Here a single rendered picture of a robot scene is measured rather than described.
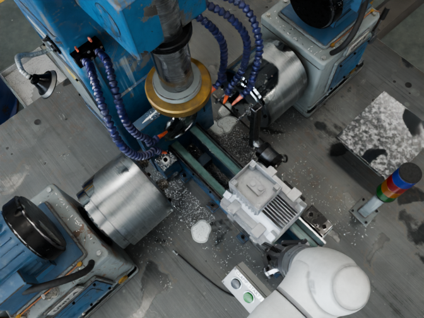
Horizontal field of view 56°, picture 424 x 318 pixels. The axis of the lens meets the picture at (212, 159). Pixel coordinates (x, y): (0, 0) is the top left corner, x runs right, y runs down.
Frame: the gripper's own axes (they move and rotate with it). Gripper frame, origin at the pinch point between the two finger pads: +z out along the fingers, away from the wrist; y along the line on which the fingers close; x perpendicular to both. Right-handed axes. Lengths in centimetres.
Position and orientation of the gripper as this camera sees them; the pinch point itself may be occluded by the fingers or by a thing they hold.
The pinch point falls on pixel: (269, 249)
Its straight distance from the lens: 107.7
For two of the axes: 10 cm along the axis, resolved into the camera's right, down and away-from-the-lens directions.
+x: 5.3, 8.4, 0.4
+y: -8.3, 5.3, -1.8
